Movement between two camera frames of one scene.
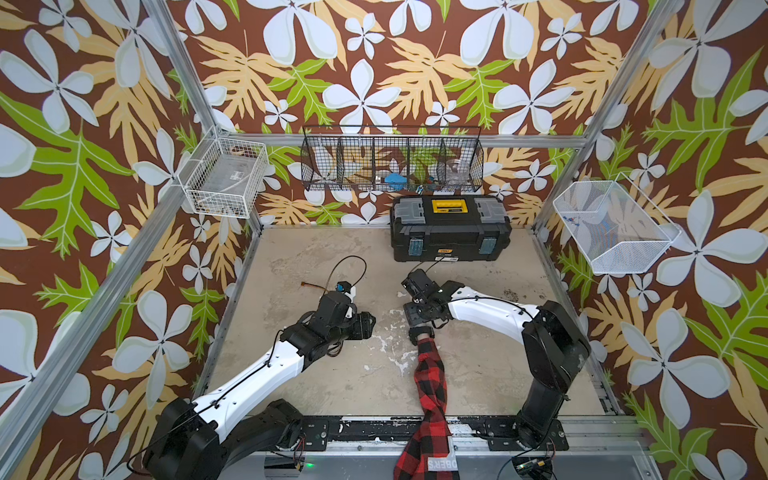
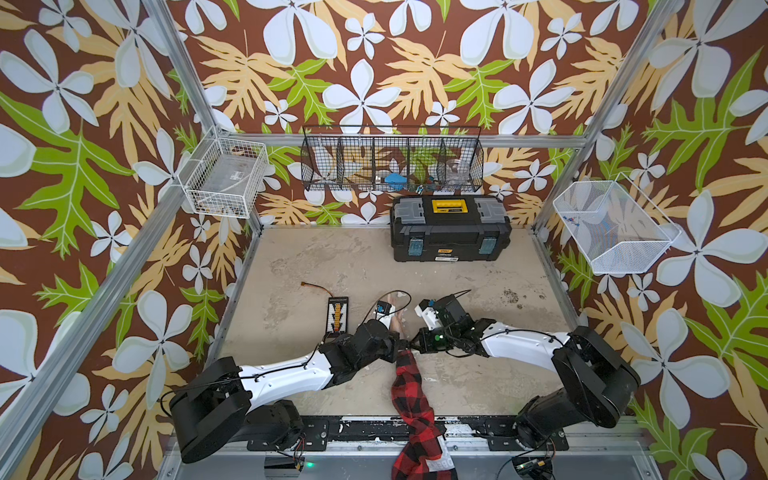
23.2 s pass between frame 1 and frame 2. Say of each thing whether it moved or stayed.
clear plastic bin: stayed
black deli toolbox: stayed
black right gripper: moved
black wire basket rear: stayed
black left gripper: moved
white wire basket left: stayed
